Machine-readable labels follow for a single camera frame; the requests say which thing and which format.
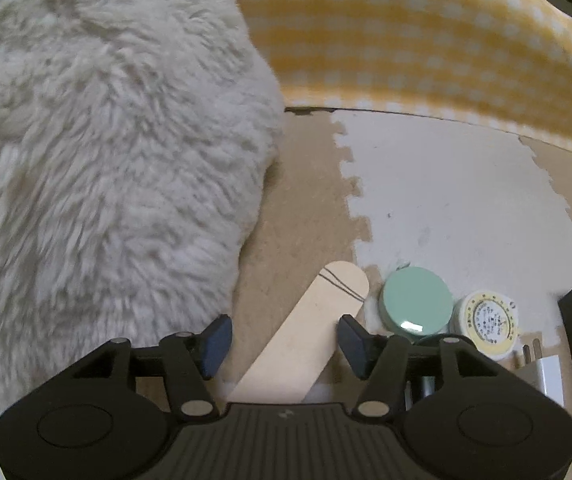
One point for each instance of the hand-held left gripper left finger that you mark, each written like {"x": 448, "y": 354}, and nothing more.
{"x": 215, "y": 347}

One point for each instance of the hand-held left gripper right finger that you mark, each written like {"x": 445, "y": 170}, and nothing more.
{"x": 353, "y": 345}

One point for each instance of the wooden stick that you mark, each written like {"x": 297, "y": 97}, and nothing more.
{"x": 311, "y": 325}

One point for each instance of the white charger plug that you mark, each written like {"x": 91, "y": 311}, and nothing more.
{"x": 548, "y": 372}

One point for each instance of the green round case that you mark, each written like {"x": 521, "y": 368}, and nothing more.
{"x": 416, "y": 300}

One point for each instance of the white yellow round tape measure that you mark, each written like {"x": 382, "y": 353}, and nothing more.
{"x": 486, "y": 322}

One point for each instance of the beige foam mat tile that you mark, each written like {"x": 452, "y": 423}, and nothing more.
{"x": 306, "y": 200}
{"x": 566, "y": 175}

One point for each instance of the white foam mat tile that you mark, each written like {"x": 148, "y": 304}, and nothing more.
{"x": 466, "y": 200}

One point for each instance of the white fluffy cushion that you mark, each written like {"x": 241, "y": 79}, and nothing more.
{"x": 105, "y": 160}

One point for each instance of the yellow checked mattress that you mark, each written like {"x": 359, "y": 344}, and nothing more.
{"x": 416, "y": 50}

